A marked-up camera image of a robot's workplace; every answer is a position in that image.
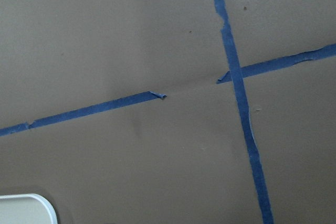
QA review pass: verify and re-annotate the cream rectangular tray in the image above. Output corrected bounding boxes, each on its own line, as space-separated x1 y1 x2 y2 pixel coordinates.
1 194 58 224

